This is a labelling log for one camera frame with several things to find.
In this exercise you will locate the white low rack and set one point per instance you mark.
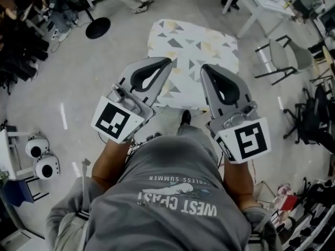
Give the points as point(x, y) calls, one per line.
point(314, 229)

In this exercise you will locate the red box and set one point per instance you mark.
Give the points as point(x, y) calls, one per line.
point(290, 203)

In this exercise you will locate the black pedestal fan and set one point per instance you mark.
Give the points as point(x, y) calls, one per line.
point(98, 28)

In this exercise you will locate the white triangle-patterned cloth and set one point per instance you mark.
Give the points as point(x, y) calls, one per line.
point(193, 48)

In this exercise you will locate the person's grey trouser leg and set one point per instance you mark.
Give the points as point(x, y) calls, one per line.
point(193, 131)

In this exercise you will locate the white desk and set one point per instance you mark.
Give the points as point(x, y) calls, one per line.
point(4, 150)

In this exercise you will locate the person's black shoe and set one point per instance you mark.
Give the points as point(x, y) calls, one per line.
point(186, 116)

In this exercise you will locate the small yellow bottle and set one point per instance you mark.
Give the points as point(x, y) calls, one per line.
point(288, 4)

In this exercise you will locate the person's grey printed t-shirt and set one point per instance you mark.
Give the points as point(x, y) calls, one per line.
point(162, 218)

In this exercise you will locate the blue stool black legs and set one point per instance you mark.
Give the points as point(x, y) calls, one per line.
point(18, 192)

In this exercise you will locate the pink patterned bag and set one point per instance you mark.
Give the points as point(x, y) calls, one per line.
point(281, 191)

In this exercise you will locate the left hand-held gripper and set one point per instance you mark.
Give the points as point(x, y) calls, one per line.
point(112, 116)

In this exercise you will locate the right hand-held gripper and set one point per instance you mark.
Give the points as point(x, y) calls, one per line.
point(248, 140)

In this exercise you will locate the white side table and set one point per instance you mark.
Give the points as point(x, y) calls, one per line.
point(261, 12)

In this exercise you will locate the light wooden chair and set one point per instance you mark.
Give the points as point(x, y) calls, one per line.
point(325, 57)

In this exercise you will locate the grey chair black frame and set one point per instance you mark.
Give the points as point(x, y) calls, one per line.
point(278, 56)

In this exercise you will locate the person's right forearm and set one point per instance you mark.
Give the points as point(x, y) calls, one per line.
point(239, 184)

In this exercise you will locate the person's left forearm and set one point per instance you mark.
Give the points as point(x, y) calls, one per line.
point(110, 161)

